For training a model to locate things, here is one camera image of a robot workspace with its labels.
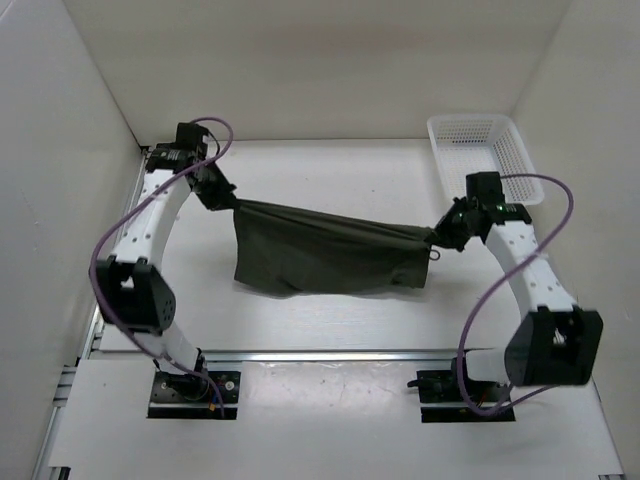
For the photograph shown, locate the olive green shorts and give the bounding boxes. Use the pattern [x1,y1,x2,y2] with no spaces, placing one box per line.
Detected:
[233,199,435,296]

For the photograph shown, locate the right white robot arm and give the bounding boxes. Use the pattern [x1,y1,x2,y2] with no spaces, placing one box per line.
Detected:
[433,172,603,400]

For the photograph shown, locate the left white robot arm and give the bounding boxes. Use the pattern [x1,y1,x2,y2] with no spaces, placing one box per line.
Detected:
[89,117,238,410]

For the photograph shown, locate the white plastic basket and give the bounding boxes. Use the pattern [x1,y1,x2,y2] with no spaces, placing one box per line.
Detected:
[427,114,545,206]

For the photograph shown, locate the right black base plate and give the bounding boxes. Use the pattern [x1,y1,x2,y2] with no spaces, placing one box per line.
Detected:
[407,370,516,424]

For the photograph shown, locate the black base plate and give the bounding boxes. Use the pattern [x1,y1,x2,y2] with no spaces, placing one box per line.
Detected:
[147,363,241,421]
[407,370,516,424]

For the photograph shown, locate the aluminium front rail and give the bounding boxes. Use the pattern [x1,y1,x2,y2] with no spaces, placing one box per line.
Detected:
[203,349,457,363]

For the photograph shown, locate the aluminium left rail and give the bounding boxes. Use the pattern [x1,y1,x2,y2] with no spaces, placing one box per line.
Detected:
[80,148,148,359]

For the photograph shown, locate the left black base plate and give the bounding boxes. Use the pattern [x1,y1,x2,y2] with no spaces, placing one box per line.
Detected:
[147,363,241,421]

